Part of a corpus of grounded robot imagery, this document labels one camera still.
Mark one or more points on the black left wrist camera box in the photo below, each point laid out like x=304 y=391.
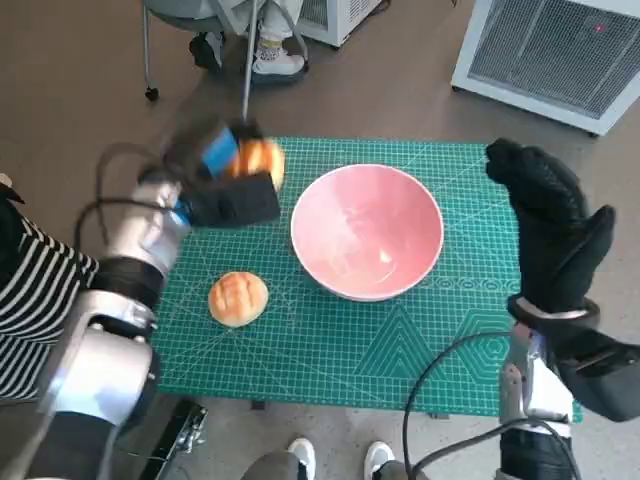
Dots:
x=240 y=200

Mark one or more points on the grey wheeled chair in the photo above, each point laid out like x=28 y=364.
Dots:
x=175 y=12

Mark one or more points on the green cutting mat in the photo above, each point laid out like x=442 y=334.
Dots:
x=320 y=350

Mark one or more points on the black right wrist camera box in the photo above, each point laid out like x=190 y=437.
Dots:
x=605 y=375

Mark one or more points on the pink bowl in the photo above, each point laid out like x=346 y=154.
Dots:
x=370 y=235

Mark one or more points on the silver metal pole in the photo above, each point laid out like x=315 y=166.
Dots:
x=248 y=60

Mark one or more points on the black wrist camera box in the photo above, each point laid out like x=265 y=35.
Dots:
x=240 y=200
x=605 y=375

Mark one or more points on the black metal bracket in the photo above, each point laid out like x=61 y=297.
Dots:
x=170 y=445

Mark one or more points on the black table clip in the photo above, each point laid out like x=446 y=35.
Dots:
x=257 y=405

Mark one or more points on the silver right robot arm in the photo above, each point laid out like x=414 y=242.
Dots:
x=537 y=385

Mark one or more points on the white cabinet with mesh panel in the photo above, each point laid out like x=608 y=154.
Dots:
x=545 y=55

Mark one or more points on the round toy bread bun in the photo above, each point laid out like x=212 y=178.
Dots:
x=239 y=299

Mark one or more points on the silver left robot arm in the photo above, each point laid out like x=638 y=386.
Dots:
x=150 y=235

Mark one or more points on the person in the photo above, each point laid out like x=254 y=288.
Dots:
x=300 y=455
x=30 y=300
x=272 y=60

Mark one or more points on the right robot hand black glove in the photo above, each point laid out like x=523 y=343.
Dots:
x=555 y=235

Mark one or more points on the left robot hand blue tape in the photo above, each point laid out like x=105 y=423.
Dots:
x=220 y=150

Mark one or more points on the long braided toy bread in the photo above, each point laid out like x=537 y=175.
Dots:
x=257 y=157

